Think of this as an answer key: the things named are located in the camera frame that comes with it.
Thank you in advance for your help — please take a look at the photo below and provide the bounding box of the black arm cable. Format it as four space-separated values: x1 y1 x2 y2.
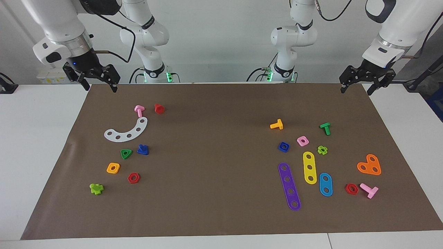
91 9 136 64
315 0 443 59

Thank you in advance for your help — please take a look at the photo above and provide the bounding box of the black left base cable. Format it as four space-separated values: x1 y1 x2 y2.
246 67 270 82

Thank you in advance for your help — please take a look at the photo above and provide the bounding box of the brown table mat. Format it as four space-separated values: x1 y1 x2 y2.
20 82 443 240

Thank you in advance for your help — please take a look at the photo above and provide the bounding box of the blue box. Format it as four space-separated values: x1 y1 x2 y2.
427 92 443 121

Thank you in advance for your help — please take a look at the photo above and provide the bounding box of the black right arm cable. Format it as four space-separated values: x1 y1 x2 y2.
91 9 136 64

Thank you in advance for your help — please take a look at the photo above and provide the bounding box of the orange heart-shaped plate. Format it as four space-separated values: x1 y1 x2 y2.
357 154 382 176

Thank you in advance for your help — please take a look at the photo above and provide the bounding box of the blue two-hole plate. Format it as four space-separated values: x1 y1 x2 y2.
319 173 333 197

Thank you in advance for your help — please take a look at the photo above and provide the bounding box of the black base cable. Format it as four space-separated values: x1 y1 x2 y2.
246 67 270 82
129 67 144 84

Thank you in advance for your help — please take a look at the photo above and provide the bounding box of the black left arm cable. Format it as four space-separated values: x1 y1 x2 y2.
315 0 443 59

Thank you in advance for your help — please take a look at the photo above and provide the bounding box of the purple four-hole strip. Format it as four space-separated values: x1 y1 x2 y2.
278 163 301 211

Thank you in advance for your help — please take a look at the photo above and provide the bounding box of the black right base cable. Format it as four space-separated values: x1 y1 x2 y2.
129 67 144 84

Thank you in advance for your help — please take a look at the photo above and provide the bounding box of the yellow three-hole plate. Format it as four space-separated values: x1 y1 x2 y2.
303 151 317 185

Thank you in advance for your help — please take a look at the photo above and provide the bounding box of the white power box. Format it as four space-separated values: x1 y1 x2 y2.
37 67 75 84

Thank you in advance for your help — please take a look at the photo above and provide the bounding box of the black stand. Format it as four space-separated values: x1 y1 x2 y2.
403 55 443 92

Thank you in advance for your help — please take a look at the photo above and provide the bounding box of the white curved five-hole plate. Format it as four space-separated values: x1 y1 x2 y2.
104 117 148 142

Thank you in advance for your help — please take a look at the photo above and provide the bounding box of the black clamp mount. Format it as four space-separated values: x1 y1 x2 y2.
0 72 19 94

